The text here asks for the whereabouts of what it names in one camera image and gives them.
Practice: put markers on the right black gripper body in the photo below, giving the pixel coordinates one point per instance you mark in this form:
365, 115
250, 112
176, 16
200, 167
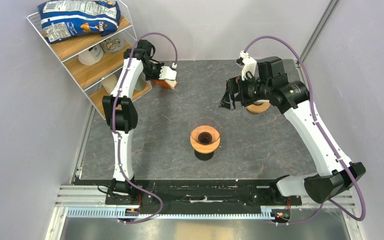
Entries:
254, 90

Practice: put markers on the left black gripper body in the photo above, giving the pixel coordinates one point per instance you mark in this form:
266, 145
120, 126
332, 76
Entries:
152, 71

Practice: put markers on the wooden ring stand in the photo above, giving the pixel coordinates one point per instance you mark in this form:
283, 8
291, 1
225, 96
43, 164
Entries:
256, 109
205, 139

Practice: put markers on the red black dripper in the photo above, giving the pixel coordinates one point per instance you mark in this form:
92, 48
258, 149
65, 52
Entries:
203, 156

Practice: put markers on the orange white filter box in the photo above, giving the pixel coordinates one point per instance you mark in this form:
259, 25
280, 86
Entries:
169, 84

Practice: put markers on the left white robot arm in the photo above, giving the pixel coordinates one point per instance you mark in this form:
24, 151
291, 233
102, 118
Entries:
122, 117

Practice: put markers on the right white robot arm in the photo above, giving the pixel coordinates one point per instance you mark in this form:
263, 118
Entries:
266, 80

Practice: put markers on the grey green bottle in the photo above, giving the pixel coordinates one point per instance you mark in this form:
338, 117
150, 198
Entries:
140, 84

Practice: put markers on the cream white bottle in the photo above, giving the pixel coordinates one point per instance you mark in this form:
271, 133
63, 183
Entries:
109, 83

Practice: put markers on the white plastic jug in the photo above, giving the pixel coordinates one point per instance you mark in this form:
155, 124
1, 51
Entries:
91, 56

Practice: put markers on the blue Doritos chip bag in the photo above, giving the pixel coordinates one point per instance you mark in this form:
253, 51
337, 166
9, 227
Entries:
64, 19

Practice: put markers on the white wire wooden shelf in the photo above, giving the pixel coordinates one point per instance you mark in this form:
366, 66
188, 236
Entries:
88, 78

